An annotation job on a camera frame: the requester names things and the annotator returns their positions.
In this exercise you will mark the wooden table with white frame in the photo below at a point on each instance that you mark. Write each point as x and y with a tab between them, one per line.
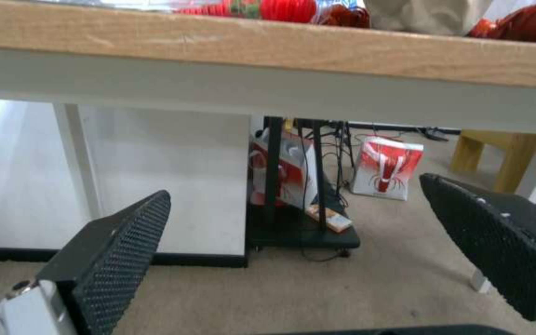
268	66

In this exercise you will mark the red white bag on cart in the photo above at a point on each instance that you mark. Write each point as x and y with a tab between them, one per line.
291	171

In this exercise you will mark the black wheeled cart stand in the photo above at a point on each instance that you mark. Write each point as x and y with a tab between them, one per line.
296	223

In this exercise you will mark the red shiny plastic bag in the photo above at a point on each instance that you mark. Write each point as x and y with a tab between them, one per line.
521	21

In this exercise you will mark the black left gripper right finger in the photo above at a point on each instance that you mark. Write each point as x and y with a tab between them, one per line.
496	230

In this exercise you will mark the light wooden stool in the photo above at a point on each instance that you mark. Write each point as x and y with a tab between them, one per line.
496	157

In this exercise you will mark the white cabinet with black base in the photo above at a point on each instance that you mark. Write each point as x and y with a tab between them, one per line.
156	181

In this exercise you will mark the red foil snack pack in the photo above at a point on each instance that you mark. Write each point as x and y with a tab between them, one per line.
342	15

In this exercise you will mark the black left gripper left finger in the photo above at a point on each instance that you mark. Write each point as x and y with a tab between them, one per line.
110	265

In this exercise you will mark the red white delivery bag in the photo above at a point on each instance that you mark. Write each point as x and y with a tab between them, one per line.
386	167

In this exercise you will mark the small orange white box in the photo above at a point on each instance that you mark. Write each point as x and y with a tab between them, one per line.
331	216

